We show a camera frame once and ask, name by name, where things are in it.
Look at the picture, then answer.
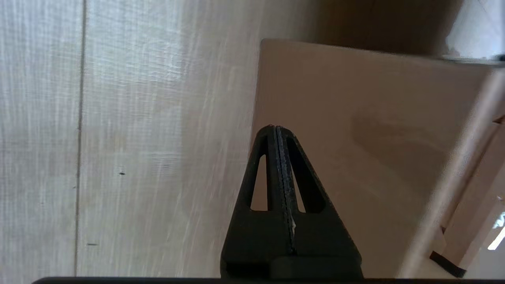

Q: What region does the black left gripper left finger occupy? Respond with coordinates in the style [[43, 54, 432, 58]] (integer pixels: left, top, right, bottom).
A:
[[220, 125, 294, 278]]

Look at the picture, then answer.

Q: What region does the brown cardboard shoe box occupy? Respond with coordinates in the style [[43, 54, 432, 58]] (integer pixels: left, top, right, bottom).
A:
[[251, 0, 505, 278]]

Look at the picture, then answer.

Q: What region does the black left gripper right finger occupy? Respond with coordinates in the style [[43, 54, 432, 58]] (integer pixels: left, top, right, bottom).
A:
[[275, 125, 363, 278]]

